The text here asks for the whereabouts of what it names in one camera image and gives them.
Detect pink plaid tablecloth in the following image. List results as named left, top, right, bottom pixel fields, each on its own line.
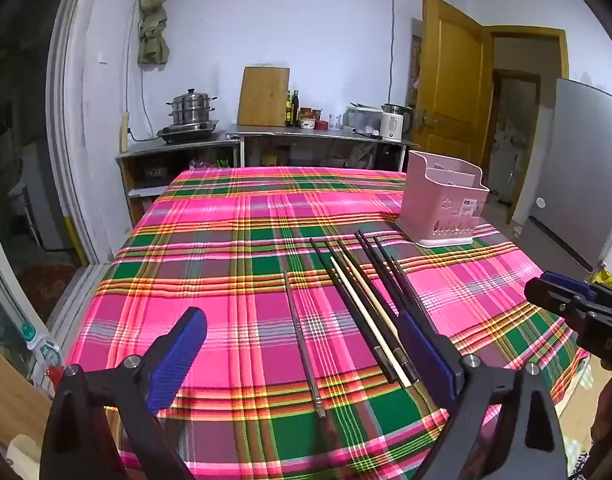
left=68, top=166, right=589, bottom=480

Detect yellow wooden door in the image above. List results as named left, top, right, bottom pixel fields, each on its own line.
left=414, top=0, right=494, bottom=172

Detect gas stove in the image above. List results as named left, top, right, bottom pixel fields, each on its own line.
left=157, top=119, right=221, bottom=145

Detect grey metal chopstick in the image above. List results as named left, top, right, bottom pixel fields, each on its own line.
left=283, top=270, right=327, bottom=418

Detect tied green curtain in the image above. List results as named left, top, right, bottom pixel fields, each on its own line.
left=137, top=0, right=173, bottom=66

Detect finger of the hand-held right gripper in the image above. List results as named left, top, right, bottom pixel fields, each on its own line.
left=525, top=277, right=587, bottom=333
left=542, top=271, right=594, bottom=297

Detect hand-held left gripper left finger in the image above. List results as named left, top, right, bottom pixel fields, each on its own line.
left=40, top=306, right=208, bottom=480

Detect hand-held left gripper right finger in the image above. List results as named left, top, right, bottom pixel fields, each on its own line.
left=397, top=310, right=569, bottom=480

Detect low steel counter shelf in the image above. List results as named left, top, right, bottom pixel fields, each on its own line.
left=116, top=136, right=243, bottom=227

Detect steel steamer pot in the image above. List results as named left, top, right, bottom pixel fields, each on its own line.
left=167, top=88, right=219, bottom=126

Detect dark oil bottles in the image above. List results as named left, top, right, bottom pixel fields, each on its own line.
left=285, top=90, right=301, bottom=127

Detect white plastic container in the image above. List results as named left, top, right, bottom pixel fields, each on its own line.
left=346, top=104, right=384, bottom=133

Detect grey wall cable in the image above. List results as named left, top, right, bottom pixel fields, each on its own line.
left=387, top=0, right=397, bottom=107

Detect silver refrigerator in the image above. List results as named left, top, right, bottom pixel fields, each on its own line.
left=511, top=77, right=612, bottom=275

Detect pink plastic utensil holder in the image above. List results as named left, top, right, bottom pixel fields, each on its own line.
left=397, top=150, right=491, bottom=248

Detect wooden cutting board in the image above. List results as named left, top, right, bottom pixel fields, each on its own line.
left=237, top=66, right=291, bottom=127

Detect white electric kettle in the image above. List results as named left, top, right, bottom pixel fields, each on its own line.
left=380, top=104, right=414, bottom=141

